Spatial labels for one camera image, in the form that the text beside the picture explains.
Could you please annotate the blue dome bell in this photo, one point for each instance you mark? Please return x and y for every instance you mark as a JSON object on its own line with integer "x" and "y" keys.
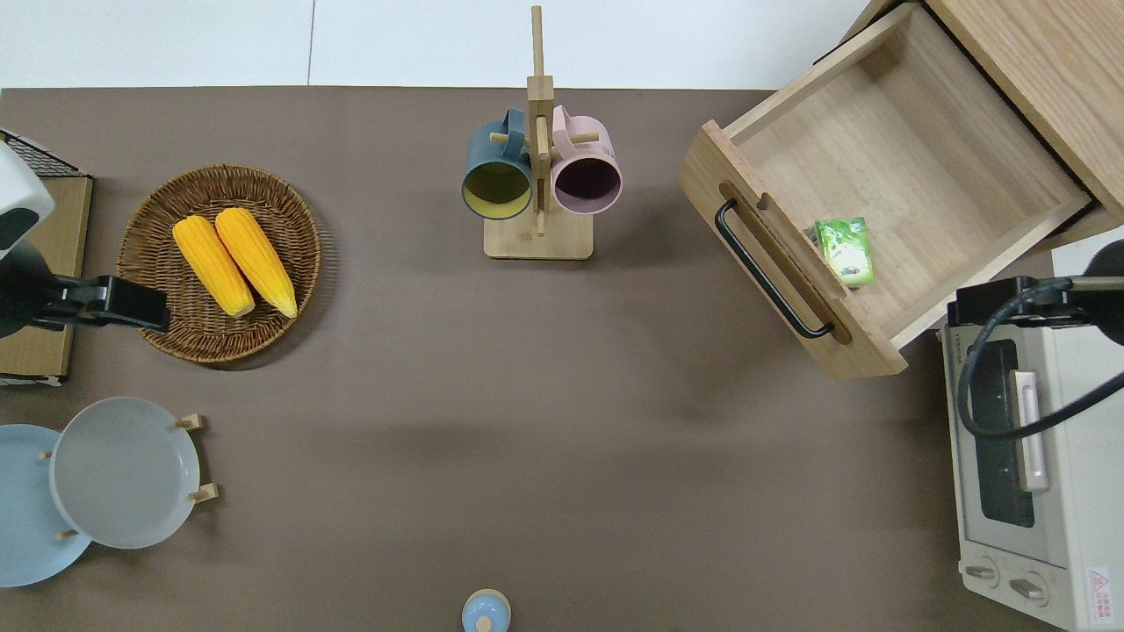
{"x": 486, "y": 613}

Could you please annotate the dark teal mug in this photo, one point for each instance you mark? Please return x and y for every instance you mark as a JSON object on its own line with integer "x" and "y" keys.
{"x": 492, "y": 154}

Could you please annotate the green tissue pack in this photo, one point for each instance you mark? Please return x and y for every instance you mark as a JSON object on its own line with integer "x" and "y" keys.
{"x": 845, "y": 250}

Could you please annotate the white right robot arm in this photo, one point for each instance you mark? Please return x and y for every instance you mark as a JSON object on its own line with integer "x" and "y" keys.
{"x": 1108, "y": 303}

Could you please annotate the wooden cabinet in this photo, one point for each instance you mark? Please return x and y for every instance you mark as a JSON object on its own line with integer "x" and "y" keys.
{"x": 1054, "y": 70}

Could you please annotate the wooden plate rack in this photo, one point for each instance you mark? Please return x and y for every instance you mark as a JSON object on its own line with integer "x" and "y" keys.
{"x": 204, "y": 492}

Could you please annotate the grey plate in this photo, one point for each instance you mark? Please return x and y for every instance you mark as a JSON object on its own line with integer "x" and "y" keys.
{"x": 123, "y": 474}

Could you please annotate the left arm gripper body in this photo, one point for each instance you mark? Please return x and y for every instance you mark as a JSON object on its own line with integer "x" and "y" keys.
{"x": 132, "y": 309}

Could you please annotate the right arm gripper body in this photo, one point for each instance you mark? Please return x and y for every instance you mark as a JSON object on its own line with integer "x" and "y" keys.
{"x": 997, "y": 305}

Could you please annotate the round wicker basket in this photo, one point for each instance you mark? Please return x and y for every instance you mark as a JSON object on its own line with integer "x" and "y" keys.
{"x": 158, "y": 228}

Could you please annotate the pink mug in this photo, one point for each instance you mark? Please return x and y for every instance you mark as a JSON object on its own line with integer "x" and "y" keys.
{"x": 584, "y": 145}

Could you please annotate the brown table mat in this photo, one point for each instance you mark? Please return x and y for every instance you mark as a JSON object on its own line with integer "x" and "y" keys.
{"x": 562, "y": 421}

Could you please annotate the yellow corn cob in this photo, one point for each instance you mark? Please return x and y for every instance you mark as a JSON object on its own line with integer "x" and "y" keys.
{"x": 256, "y": 259}
{"x": 211, "y": 263}

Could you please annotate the cream toaster oven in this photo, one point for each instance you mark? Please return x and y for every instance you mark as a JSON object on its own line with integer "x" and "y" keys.
{"x": 1089, "y": 474}

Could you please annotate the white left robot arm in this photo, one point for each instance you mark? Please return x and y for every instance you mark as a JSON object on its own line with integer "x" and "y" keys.
{"x": 19, "y": 189}

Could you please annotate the light blue plate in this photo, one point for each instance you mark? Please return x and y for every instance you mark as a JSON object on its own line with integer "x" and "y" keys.
{"x": 26, "y": 518}

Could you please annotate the wooden mug tree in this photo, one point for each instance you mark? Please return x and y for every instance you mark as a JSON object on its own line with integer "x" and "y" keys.
{"x": 537, "y": 241}

